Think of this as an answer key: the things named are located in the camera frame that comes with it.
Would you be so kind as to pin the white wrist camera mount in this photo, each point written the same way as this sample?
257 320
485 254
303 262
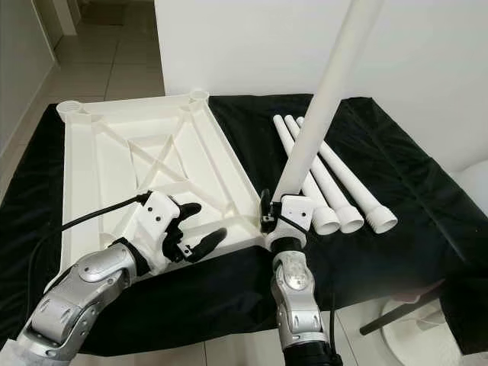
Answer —
160 221
297 206

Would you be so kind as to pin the white plastic table top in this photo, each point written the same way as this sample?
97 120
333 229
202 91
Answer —
122 137

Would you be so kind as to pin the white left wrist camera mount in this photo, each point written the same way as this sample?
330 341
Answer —
160 221

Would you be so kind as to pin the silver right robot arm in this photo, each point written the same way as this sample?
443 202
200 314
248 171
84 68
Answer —
297 286

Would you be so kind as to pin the black cloth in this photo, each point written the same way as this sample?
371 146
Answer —
412 168

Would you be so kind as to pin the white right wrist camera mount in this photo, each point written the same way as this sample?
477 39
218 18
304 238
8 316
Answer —
297 206

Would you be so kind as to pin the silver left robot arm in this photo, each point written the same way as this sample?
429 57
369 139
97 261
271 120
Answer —
91 282

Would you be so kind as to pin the white door frame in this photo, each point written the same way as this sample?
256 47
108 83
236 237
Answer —
57 15

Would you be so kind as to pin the white plastic table leg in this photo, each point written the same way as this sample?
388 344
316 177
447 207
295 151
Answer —
284 133
371 206
341 207
328 91

